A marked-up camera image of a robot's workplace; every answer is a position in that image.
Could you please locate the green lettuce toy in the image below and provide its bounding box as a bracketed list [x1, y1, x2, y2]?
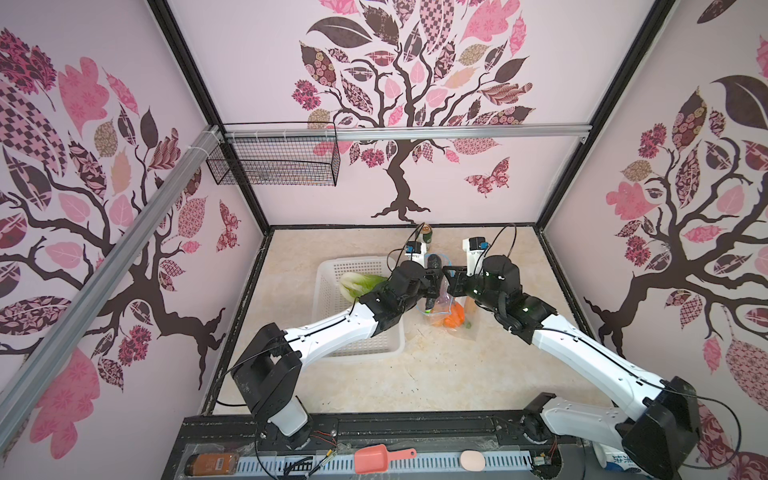
[338, 272, 387, 303]

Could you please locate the green beverage can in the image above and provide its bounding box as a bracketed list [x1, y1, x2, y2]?
[421, 224, 433, 244]

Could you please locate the aluminium rail left wall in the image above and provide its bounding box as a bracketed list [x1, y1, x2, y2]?
[1, 125, 221, 448]

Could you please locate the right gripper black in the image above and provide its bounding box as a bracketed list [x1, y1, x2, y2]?
[441, 263, 502, 316]

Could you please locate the black wire wall basket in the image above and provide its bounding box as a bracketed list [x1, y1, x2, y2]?
[206, 120, 341, 187]

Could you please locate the aluminium rail back wall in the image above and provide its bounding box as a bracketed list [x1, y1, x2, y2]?
[225, 123, 592, 142]

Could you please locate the orange carrot toy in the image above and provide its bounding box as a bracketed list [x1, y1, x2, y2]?
[449, 302, 466, 328]

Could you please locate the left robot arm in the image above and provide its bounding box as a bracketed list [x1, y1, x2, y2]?
[228, 260, 443, 449]

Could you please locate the beige oval sponge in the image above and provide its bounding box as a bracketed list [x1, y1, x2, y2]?
[459, 450, 486, 472]

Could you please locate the clear zip top bag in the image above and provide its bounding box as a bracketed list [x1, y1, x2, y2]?
[419, 278, 480, 341]

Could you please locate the white slotted cable duct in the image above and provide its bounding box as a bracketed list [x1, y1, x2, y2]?
[233, 451, 534, 478]

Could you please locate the white blue yogurt cup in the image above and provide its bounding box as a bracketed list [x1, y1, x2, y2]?
[592, 443, 642, 474]

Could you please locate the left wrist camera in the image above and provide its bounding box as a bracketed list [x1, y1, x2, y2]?
[404, 240, 427, 266]

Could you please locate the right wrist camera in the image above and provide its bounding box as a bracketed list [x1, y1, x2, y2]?
[462, 236, 489, 276]

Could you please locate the white plastic perforated basket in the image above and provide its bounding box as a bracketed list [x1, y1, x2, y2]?
[310, 256, 407, 360]

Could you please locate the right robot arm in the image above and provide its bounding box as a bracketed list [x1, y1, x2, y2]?
[443, 255, 701, 479]

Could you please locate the pink plastic scoop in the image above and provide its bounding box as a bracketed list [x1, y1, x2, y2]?
[353, 444, 418, 475]

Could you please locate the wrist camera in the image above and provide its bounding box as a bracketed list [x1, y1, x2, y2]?
[462, 236, 489, 276]
[404, 240, 427, 266]

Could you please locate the aluminium rail wall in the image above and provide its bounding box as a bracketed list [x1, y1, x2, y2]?
[1, 125, 221, 448]
[225, 123, 592, 142]

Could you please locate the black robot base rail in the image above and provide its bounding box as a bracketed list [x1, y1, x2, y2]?
[160, 406, 679, 480]

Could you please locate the orange pumpkin toy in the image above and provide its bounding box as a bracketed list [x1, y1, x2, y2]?
[443, 313, 464, 329]

